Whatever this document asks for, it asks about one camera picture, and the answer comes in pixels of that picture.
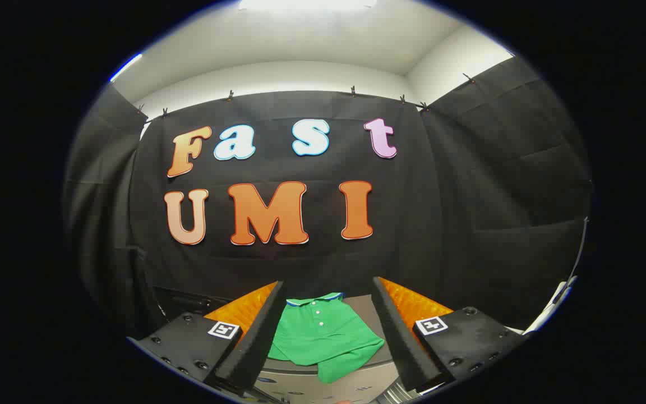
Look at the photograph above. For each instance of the white object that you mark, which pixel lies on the white object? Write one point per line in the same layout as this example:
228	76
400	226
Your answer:
550	308

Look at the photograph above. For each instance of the green polo shirt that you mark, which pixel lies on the green polo shirt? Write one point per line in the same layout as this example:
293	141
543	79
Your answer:
323	336

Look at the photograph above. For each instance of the row of black cloth clips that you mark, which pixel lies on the row of black cloth clips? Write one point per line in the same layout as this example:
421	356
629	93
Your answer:
230	96

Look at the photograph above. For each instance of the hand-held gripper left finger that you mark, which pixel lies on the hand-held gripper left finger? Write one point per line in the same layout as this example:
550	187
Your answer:
267	331

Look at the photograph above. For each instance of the wide ceiling light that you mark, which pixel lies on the wide ceiling light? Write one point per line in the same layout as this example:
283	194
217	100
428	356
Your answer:
306	3

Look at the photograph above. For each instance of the black backdrop cloth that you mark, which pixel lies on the black backdrop cloth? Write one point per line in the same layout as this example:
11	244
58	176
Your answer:
457	185

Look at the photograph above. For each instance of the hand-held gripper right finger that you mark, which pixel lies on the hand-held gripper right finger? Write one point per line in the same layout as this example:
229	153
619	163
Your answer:
393	331

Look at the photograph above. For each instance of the small ceiling light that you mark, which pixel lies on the small ceiling light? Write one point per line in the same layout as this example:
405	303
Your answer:
127	67

